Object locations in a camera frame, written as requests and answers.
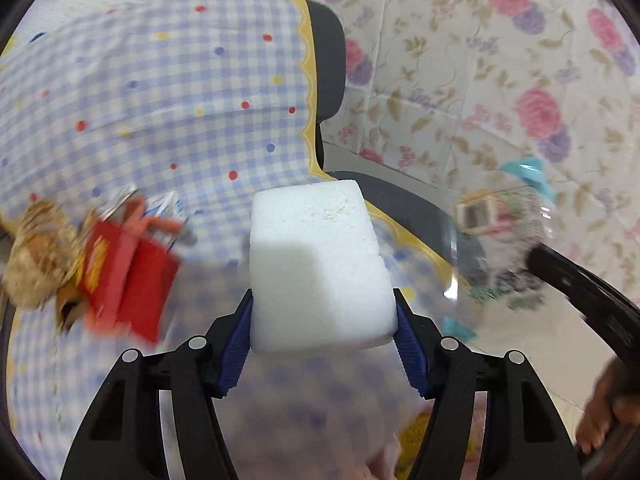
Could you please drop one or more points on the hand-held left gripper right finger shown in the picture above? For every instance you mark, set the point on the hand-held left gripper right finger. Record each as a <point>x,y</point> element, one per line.
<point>411,350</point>

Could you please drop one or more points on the brown toy burger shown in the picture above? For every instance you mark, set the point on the brown toy burger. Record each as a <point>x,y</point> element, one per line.
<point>35,255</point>

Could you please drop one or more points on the white blue milk carton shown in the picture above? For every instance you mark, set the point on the white blue milk carton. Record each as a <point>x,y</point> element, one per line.
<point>165,210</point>

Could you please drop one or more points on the red paper box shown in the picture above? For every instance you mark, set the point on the red paper box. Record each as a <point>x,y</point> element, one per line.
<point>125,285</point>

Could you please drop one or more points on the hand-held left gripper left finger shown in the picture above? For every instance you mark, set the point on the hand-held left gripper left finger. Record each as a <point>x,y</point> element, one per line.
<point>235,345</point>

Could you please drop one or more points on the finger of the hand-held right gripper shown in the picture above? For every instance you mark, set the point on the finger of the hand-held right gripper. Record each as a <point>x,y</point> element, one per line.
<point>585,290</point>

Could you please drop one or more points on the black chair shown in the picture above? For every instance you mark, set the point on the black chair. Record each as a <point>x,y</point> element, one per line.
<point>327,60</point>

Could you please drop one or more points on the blue checkered cushion cover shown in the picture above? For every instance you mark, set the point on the blue checkered cushion cover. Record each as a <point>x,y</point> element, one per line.
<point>165,110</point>

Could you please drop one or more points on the clear plastic bag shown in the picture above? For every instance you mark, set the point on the clear plastic bag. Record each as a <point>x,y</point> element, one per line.
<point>505,265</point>

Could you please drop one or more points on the white foam block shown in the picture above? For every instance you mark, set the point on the white foam block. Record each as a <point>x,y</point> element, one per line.
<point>315,265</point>

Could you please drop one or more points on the person's right hand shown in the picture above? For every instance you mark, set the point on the person's right hand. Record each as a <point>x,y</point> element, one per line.
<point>607,400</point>

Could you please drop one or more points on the floral printed sheet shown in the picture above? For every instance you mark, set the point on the floral printed sheet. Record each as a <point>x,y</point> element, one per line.
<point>500,60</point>

